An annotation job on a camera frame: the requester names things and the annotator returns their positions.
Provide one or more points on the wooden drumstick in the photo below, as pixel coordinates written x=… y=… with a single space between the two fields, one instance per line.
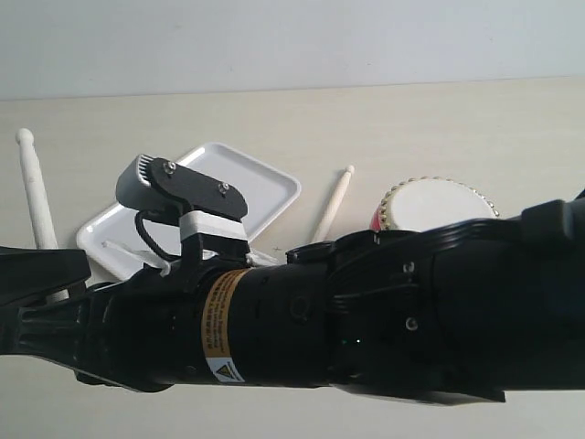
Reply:
x=332 y=206
x=39 y=206

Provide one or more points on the small red drum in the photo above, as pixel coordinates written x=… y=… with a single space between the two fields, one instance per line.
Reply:
x=426 y=203

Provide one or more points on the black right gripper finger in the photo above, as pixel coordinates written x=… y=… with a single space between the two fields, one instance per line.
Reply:
x=29 y=277

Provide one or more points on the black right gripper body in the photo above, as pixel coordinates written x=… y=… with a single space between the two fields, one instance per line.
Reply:
x=145 y=334

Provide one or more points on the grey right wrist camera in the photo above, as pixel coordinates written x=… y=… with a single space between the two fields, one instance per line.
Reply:
x=177 y=196

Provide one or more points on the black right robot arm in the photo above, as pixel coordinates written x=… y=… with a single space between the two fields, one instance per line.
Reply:
x=455 y=315

